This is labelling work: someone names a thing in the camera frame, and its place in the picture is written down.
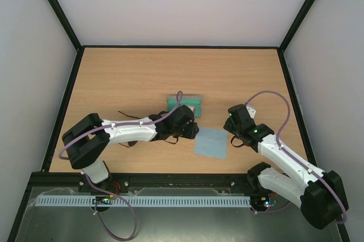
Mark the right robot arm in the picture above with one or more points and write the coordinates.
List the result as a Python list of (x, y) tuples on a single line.
[(319, 195)]

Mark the black aluminium frame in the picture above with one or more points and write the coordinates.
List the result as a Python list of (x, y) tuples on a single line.
[(72, 78)]

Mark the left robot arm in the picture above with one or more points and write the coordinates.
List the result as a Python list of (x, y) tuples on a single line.
[(85, 142)]

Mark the black front mounting rail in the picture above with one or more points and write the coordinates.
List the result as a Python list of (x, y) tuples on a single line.
[(122, 183)]

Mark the light blue slotted cable duct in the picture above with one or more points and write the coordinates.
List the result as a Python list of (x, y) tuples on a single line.
[(144, 201)]

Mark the grey glasses case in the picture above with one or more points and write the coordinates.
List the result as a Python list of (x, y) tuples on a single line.
[(194, 100)]

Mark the black round sunglasses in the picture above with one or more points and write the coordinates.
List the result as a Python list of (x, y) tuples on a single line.
[(130, 116)]

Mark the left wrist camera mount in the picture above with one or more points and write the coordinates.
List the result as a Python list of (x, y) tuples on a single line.
[(193, 109)]

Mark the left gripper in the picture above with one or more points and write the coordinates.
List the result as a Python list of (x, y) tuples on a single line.
[(191, 133)]

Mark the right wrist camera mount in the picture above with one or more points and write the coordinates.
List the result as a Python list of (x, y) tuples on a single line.
[(251, 110)]

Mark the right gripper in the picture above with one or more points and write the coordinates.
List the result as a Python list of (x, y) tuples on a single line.
[(229, 125)]

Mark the light blue cleaning cloth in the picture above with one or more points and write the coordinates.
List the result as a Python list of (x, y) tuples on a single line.
[(211, 143)]

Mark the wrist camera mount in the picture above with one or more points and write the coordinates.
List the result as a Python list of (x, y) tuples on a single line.
[(251, 110), (193, 109)]

